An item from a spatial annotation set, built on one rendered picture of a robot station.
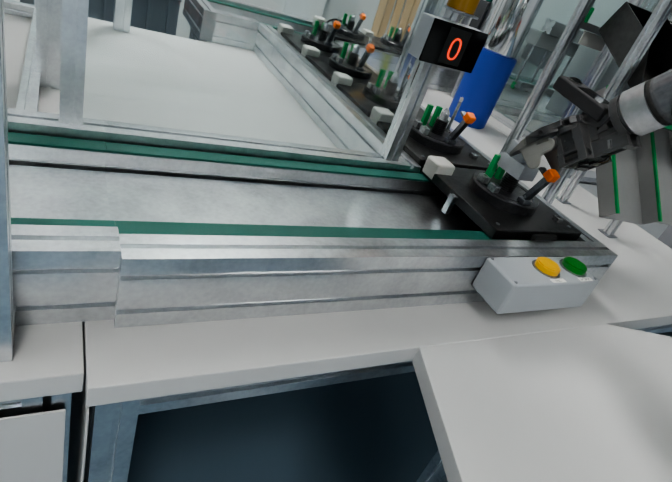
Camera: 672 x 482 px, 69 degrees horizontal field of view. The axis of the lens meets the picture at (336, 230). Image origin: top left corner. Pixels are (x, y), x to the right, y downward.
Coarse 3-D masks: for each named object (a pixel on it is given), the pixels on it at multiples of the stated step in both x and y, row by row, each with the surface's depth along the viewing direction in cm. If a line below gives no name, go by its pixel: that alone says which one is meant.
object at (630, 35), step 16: (624, 16) 102; (640, 16) 105; (608, 32) 105; (624, 32) 101; (608, 48) 104; (624, 48) 101; (656, 48) 108; (640, 64) 97; (656, 64) 107; (640, 80) 96
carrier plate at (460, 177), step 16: (448, 176) 99; (464, 176) 102; (448, 192) 95; (464, 192) 94; (464, 208) 91; (480, 208) 90; (496, 208) 93; (544, 208) 101; (480, 224) 87; (496, 224) 86; (512, 224) 88; (528, 224) 91; (544, 224) 93; (560, 224) 96
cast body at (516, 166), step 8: (512, 144) 94; (504, 152) 96; (504, 160) 95; (512, 160) 94; (520, 160) 92; (504, 168) 95; (512, 168) 94; (520, 168) 92; (528, 168) 92; (536, 168) 93; (520, 176) 92; (528, 176) 93
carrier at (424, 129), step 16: (448, 112) 113; (416, 128) 114; (432, 128) 115; (448, 128) 120; (416, 144) 110; (432, 144) 110; (448, 144) 111; (464, 144) 122; (416, 160) 103; (448, 160) 108; (464, 160) 111; (480, 160) 115
